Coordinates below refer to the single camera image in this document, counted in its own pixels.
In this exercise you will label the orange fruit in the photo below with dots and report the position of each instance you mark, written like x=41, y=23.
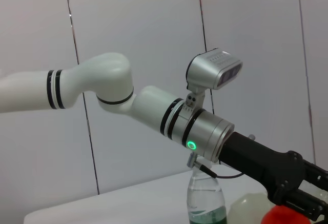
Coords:
x=282, y=216

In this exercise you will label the pale green glass fruit plate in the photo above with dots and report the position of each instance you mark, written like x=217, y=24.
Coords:
x=246, y=206

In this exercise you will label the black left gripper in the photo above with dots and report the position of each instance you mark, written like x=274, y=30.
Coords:
x=256, y=162

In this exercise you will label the clear bottle with green label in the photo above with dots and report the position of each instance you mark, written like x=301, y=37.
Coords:
x=205, y=198

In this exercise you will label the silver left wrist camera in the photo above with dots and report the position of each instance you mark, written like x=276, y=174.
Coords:
x=212, y=72

